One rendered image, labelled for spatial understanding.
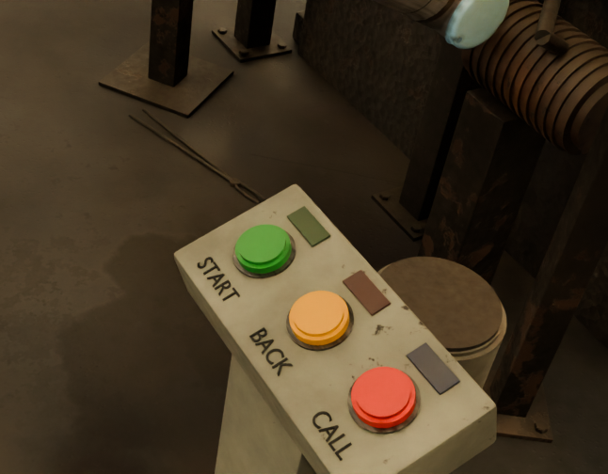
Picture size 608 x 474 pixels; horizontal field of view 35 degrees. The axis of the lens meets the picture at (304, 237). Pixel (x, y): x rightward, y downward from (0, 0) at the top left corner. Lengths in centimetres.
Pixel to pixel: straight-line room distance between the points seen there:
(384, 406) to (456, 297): 24
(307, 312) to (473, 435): 13
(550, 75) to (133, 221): 76
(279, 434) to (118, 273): 89
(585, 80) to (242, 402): 64
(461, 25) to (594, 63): 17
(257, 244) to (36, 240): 94
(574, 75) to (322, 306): 63
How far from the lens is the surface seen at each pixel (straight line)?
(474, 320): 81
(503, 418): 145
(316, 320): 64
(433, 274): 83
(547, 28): 118
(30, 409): 136
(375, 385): 61
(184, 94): 194
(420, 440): 60
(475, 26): 117
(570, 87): 119
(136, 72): 200
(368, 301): 65
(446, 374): 62
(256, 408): 70
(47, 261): 156
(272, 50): 213
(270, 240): 69
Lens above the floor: 106
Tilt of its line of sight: 40 degrees down
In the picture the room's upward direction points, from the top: 11 degrees clockwise
